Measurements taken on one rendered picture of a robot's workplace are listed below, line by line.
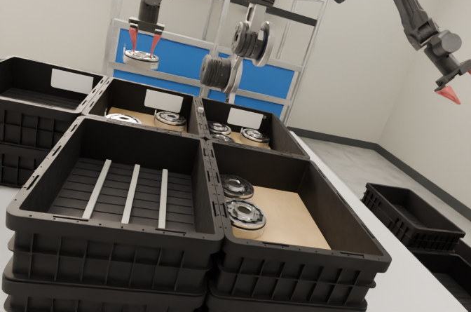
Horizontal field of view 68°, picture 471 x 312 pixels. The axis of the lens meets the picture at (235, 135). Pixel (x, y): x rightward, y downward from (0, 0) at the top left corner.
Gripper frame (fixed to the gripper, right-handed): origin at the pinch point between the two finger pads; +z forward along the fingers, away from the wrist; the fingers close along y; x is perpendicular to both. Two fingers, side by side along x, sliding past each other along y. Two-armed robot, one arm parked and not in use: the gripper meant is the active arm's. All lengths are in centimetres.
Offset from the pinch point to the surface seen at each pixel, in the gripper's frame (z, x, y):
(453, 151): 63, 182, 310
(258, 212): 19, -51, 32
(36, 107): 12.0, -31.2, -18.9
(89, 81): 14.6, 7.1, -15.8
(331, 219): 18, -51, 49
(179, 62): 34, 182, 18
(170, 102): 16.2, 7.2, 11.3
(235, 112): 15.5, 7.4, 34.9
